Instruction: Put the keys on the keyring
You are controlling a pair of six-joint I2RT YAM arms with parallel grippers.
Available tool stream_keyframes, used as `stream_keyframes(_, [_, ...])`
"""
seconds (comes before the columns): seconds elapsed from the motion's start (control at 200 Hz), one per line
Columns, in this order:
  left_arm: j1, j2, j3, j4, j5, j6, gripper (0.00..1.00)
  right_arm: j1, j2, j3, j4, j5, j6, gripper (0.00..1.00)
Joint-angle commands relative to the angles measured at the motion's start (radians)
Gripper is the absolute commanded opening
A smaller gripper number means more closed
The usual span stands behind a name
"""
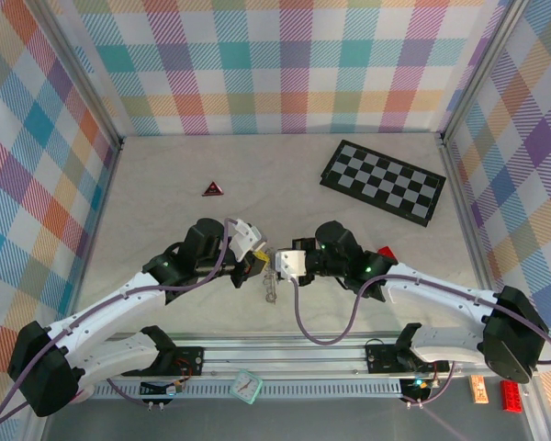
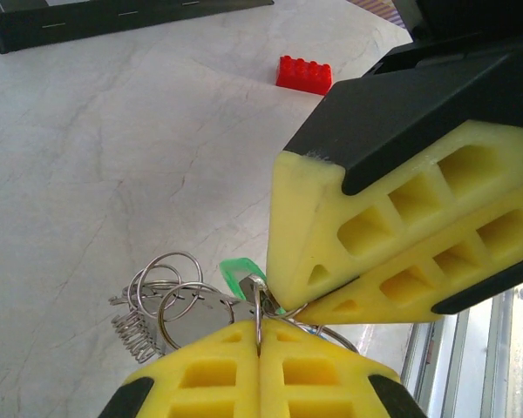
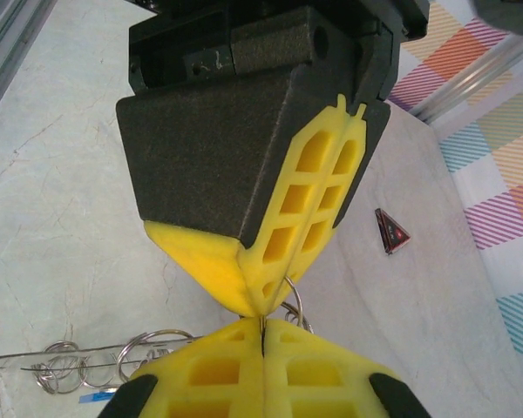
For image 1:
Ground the slotted grey cable duct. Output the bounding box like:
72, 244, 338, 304
94, 381, 403, 399

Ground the silver keyring chain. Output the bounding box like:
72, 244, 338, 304
260, 265, 279, 305

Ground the aluminium frame post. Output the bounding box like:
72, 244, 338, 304
439, 0, 530, 144
31, 0, 126, 151

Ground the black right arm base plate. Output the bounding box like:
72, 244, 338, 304
365, 342, 451, 374

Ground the aluminium side rail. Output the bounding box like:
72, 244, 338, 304
439, 137, 509, 339
63, 137, 126, 339

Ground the red toy brick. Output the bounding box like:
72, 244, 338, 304
500, 379, 524, 413

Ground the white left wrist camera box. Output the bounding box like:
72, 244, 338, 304
229, 219, 264, 258

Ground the small wooden block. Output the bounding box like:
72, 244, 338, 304
468, 374, 490, 405

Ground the black and white chessboard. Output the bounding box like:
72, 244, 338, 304
319, 139, 447, 228

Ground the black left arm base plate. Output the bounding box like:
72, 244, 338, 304
164, 346, 207, 377

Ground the teal square clock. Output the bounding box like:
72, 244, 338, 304
229, 368, 264, 405

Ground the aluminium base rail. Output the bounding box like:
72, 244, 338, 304
96, 334, 536, 382

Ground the small black controller board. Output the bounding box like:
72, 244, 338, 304
401, 377, 432, 401
140, 377, 187, 397

